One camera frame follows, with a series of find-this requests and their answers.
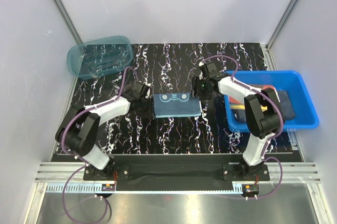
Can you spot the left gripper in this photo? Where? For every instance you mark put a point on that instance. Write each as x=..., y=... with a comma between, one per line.
x=150, y=113

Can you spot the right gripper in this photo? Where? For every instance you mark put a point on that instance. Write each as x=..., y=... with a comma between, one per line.
x=195, y=83

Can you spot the teal hello towel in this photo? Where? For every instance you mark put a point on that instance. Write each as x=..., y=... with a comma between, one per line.
x=176, y=105

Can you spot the orange towel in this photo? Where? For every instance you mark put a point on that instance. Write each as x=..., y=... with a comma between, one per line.
x=235, y=100

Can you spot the dark blue towel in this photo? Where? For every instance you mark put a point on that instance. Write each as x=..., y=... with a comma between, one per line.
x=286, y=106

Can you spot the yellow towel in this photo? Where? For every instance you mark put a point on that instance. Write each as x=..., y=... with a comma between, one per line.
x=242, y=107

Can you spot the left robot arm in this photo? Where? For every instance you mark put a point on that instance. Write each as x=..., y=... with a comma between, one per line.
x=78, y=130

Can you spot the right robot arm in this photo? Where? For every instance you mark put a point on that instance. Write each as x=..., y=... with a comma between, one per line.
x=262, y=125

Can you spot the black marbled table mat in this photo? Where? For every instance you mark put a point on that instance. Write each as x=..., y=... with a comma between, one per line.
x=169, y=67

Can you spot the teal mesh laundry basket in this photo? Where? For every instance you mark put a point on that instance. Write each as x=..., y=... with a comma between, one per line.
x=100, y=57

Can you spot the blue plastic bin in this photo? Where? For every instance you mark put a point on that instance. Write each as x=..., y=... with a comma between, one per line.
x=290, y=81

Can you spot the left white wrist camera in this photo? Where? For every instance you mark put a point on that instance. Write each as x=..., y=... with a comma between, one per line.
x=146, y=92

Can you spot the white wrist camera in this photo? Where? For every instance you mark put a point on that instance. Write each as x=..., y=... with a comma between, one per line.
x=146, y=92
x=201, y=68

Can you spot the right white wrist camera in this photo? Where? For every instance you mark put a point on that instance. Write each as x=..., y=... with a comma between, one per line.
x=201, y=68

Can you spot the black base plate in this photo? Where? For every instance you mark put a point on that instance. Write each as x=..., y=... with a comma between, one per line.
x=178, y=158

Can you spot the aluminium frame rail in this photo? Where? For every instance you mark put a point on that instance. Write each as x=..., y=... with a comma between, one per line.
x=301, y=172

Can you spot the slotted cable duct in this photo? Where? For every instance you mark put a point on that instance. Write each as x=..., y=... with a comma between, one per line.
x=121, y=187

